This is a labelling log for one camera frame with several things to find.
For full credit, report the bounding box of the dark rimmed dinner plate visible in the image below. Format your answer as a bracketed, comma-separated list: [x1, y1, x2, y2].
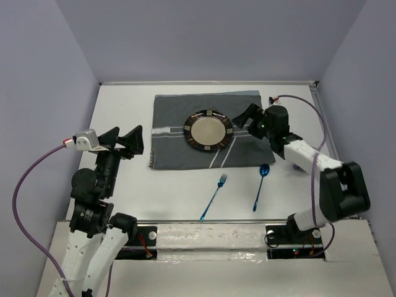
[183, 110, 234, 152]

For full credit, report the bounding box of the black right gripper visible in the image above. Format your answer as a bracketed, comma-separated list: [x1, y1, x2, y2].
[232, 103, 275, 139]

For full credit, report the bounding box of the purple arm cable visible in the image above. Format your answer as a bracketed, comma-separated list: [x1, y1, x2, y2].
[12, 144, 115, 297]
[269, 94, 337, 257]

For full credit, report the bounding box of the grey striped cloth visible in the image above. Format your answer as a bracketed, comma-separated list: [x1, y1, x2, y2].
[149, 90, 275, 170]

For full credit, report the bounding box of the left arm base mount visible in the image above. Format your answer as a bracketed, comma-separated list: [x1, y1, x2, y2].
[116, 225, 158, 260]

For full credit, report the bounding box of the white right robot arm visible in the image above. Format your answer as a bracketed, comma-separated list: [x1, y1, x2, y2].
[232, 104, 371, 243]

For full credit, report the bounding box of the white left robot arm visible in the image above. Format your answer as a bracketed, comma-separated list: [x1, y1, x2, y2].
[50, 125, 144, 296]

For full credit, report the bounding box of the blue metallic spoon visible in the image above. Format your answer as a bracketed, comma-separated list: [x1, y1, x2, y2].
[252, 163, 270, 212]

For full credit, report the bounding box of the purple mug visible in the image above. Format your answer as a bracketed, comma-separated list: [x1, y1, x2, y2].
[293, 163, 307, 173]

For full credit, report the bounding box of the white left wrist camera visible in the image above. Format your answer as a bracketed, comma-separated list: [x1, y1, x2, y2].
[63, 129, 109, 152]

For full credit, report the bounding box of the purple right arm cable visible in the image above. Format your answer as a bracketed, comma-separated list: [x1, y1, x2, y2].
[269, 94, 337, 257]

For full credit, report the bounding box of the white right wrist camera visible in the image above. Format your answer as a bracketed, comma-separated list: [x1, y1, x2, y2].
[269, 97, 281, 105]

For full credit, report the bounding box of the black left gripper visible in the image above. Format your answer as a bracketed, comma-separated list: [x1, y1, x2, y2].
[95, 123, 144, 195]

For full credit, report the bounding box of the white table edge rail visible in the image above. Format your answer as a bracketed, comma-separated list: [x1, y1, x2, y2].
[99, 80, 317, 87]

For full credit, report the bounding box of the blue metallic fork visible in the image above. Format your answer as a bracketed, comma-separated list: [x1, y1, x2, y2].
[199, 173, 228, 221]

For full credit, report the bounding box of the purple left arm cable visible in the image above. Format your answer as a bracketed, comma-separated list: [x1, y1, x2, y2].
[12, 144, 115, 297]

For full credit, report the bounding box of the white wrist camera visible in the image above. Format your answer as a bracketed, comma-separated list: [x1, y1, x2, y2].
[63, 129, 109, 152]
[269, 97, 281, 105]

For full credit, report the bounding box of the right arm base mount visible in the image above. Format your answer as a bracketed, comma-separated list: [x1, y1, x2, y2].
[264, 225, 325, 260]

